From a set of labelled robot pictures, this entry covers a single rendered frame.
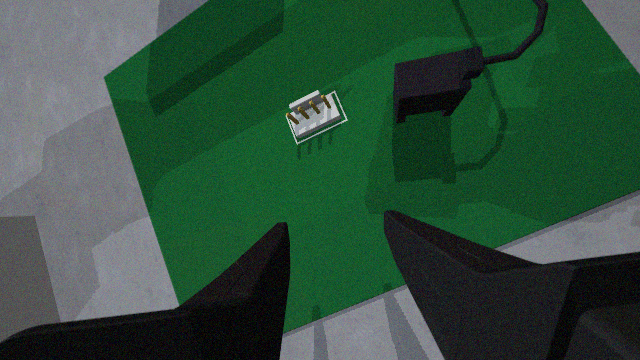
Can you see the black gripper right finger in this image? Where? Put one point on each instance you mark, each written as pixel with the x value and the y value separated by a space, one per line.
pixel 483 304

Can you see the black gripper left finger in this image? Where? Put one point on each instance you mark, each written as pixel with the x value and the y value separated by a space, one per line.
pixel 238 316

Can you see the black cable with plug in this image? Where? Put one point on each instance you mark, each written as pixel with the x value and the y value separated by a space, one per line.
pixel 440 82

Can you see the green circuit board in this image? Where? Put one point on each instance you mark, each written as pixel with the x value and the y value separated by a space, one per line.
pixel 249 113

